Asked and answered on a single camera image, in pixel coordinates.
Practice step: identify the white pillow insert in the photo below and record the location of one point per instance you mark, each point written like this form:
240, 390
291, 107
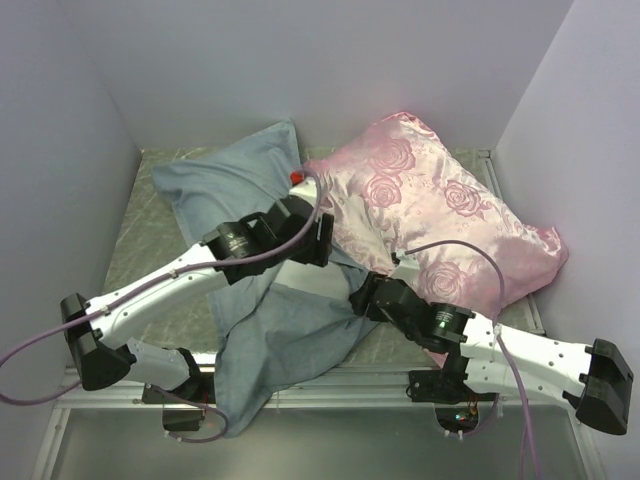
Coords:
328, 281

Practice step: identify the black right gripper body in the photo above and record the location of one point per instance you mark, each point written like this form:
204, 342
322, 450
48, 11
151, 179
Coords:
374, 311

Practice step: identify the pink rose satin pillow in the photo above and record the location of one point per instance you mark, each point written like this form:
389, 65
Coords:
396, 187

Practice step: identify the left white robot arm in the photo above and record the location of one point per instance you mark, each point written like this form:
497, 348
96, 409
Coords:
101, 330

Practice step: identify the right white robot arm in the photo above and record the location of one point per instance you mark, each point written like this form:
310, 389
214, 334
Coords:
485, 359

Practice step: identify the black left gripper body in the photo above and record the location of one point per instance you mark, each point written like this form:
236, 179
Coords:
312, 250

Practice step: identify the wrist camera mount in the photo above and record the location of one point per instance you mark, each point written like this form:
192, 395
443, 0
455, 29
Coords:
407, 268
307, 187

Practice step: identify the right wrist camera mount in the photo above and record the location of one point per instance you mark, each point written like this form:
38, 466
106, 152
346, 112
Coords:
407, 268

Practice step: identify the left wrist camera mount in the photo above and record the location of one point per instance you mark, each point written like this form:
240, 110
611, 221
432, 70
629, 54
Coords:
307, 187

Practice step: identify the blue-grey fabric pillowcase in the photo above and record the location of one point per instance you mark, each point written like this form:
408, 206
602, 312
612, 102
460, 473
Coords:
270, 337

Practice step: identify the aluminium mounting rail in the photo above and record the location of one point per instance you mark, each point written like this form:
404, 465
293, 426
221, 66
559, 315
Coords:
355, 422

